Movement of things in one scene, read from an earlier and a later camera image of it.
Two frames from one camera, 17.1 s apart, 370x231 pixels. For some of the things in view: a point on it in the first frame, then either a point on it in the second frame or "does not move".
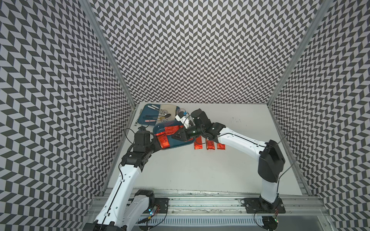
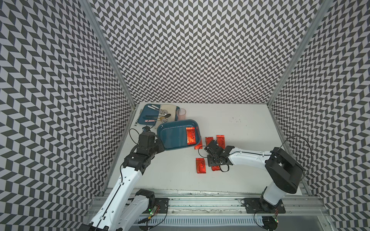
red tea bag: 163,140 to 201,165
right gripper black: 183,134 to 210,162
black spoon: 167,115 does not move
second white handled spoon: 165,111 does not move
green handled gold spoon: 160,118 does not move
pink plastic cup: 183,110 does not move
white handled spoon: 160,112 does not move
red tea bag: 171,130 to 215,168
